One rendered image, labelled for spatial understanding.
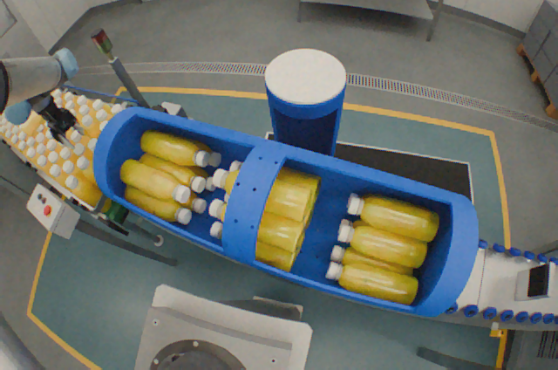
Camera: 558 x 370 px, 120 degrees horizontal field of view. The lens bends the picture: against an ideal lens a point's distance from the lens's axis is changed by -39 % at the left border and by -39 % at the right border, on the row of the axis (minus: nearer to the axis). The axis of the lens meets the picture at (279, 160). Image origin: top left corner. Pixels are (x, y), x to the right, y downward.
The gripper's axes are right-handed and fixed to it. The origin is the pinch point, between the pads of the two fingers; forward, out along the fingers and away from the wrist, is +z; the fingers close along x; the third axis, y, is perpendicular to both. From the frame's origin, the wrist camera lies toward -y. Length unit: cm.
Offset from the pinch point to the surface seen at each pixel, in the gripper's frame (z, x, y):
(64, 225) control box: 7.2, -26.7, 9.2
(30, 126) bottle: -3.1, -4.9, -33.2
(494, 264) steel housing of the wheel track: 17, 9, 141
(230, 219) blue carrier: -10, -5, 67
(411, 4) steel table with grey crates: 74, 290, 121
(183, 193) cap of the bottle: -2, -2, 51
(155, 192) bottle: -2.4, -4.7, 44.2
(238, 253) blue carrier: -4, -10, 69
